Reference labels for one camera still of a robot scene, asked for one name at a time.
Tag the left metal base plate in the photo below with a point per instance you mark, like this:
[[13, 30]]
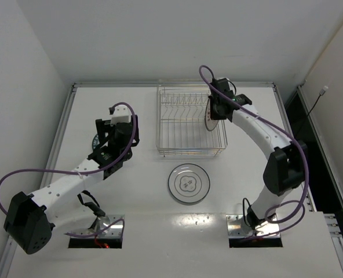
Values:
[[108, 227]]

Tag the metal wire dish rack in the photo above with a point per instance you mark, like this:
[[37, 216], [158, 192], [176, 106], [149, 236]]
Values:
[[180, 122]]

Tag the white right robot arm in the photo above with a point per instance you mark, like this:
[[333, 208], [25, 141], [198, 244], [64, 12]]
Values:
[[286, 167]]

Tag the metal base plate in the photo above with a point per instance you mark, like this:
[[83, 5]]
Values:
[[237, 229], [108, 227]]

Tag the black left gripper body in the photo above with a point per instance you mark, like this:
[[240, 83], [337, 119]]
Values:
[[101, 134]]

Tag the green rimmed plate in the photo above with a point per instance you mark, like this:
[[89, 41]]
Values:
[[95, 142]]

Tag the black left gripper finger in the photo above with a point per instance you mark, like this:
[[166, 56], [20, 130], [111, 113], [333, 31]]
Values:
[[102, 130], [134, 122]]

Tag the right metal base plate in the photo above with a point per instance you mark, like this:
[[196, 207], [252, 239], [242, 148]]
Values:
[[237, 229]]

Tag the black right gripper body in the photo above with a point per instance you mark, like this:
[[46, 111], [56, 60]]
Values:
[[215, 108]]

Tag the white plate with black rim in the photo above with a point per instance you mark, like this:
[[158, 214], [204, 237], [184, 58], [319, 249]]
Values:
[[188, 184]]

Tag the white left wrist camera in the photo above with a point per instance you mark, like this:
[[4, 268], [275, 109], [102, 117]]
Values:
[[119, 114]]

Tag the orange sunburst pattern plate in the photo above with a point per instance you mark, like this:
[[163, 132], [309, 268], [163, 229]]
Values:
[[210, 124]]

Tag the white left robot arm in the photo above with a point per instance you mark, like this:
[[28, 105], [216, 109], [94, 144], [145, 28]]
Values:
[[30, 219]]

